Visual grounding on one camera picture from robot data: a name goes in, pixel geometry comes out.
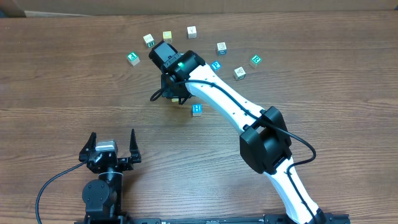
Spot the plain wooden block far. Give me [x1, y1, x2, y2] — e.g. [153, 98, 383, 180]
[187, 26, 197, 39]

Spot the wooden block green side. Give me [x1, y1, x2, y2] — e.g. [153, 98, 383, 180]
[234, 67, 246, 81]

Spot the dark green R block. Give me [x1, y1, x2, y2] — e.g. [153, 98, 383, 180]
[143, 34, 155, 48]

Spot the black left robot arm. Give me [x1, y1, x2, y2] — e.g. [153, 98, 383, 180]
[78, 130, 141, 223]

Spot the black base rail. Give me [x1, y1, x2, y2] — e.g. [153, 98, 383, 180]
[75, 213, 351, 224]

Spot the green R block right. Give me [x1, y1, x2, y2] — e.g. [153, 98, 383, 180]
[249, 55, 262, 68]

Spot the blue H letter block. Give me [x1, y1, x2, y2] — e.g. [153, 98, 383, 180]
[192, 104, 203, 116]

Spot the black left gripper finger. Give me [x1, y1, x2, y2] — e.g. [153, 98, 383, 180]
[78, 132, 96, 162]
[129, 129, 141, 164]

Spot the blue P letter block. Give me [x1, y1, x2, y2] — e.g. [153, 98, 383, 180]
[210, 60, 222, 73]

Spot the blue side wooden block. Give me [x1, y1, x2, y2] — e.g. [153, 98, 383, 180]
[216, 42, 227, 55]

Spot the yellow top wooden block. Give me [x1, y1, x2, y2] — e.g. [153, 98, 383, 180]
[162, 30, 172, 44]

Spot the green E letter block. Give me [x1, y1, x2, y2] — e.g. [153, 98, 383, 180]
[127, 52, 140, 66]

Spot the cardboard back wall panel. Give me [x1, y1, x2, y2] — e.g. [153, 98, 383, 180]
[1, 0, 397, 17]

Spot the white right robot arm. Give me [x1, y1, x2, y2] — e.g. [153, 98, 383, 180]
[149, 41, 325, 223]

